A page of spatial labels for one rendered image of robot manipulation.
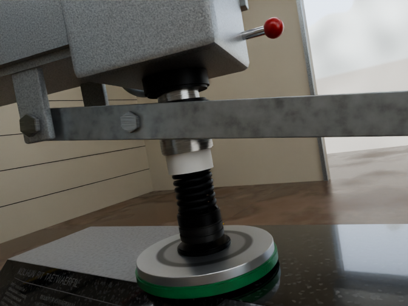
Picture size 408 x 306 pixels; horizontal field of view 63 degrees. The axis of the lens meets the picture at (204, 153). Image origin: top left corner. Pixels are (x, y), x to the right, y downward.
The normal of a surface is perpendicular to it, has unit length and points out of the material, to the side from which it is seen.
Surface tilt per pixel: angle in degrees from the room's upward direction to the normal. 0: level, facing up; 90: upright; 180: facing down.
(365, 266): 0
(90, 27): 90
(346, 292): 0
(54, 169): 90
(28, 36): 90
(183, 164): 90
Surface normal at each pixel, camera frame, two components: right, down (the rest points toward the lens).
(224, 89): -0.55, 0.14
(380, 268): -0.17, -0.98
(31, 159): 0.82, -0.11
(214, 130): -0.30, 0.11
